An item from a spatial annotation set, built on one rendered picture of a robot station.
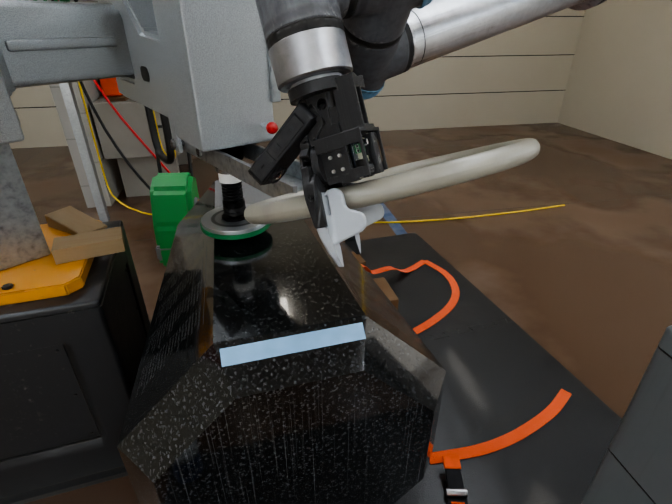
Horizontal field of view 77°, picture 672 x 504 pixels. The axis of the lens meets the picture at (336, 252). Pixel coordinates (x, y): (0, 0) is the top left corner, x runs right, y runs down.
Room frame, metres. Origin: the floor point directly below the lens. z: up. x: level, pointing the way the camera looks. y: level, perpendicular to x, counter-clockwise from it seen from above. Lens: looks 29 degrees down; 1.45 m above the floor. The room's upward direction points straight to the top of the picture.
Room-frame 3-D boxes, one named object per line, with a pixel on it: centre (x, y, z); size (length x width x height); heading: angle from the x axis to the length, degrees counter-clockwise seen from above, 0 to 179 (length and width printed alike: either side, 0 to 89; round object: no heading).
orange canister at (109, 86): (4.07, 2.00, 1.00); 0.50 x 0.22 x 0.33; 11
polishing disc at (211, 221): (1.21, 0.32, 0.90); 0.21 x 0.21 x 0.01
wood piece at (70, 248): (1.22, 0.81, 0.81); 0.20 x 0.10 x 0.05; 116
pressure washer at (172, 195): (2.56, 1.05, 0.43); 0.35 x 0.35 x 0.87; 3
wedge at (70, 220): (1.40, 0.95, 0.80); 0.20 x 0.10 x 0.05; 62
